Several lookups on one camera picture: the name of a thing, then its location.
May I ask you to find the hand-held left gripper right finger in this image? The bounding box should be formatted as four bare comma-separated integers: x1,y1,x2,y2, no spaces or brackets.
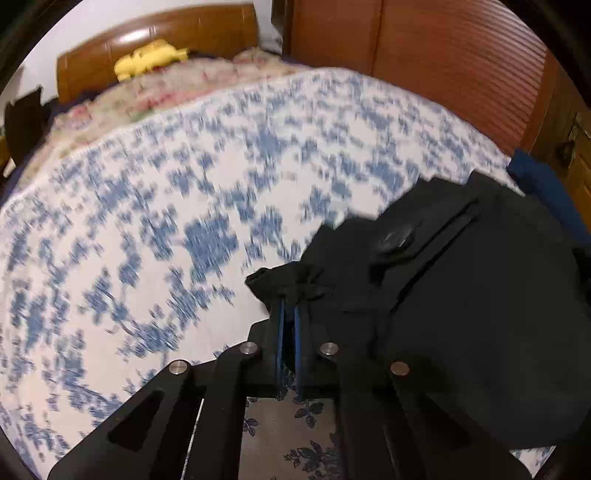
293,302,534,480

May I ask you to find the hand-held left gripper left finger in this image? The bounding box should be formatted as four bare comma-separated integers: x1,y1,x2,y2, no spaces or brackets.
47,295,284,480

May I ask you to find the black buttoned coat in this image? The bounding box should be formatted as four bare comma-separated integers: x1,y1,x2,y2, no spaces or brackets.
245,170,591,457

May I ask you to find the pink floral quilt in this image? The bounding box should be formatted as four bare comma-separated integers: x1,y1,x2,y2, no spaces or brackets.
48,46,315,139

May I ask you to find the dark blue cloth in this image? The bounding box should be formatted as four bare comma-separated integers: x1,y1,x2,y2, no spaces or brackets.
506,148,591,250

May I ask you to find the yellow plush toy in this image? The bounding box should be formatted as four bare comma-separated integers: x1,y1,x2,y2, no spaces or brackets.
114,39,190,83

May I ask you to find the wooden slatted wardrobe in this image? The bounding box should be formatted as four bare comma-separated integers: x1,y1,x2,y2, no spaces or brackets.
281,0,591,185

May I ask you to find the black chair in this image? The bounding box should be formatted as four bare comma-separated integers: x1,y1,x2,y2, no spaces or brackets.
4,88,49,164

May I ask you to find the wooden headboard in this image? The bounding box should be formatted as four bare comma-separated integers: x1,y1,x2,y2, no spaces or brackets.
56,4,259,104

